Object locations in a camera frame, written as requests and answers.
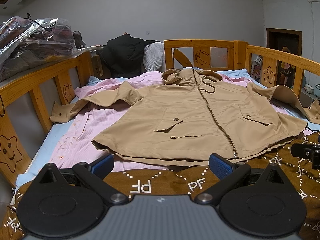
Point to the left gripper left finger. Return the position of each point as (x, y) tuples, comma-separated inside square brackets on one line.
[(92, 175)]

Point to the white grey knit cloth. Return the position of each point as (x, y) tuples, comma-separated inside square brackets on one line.
[(153, 59)]

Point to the plastic bag of clothes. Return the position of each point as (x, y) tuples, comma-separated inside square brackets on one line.
[(27, 43)]

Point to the tan hooded zip jacket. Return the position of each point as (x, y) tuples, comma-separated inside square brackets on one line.
[(193, 114)]

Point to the light blue bed sheet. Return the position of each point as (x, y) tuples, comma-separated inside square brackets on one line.
[(42, 154)]

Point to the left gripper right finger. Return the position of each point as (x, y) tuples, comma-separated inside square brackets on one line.
[(230, 176)]

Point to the pink shirt on bed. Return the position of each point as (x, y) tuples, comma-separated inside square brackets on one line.
[(181, 122)]

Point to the black coat on rail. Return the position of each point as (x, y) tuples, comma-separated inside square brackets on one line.
[(123, 55)]

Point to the brown PF patterned blanket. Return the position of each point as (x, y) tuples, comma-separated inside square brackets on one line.
[(195, 180)]

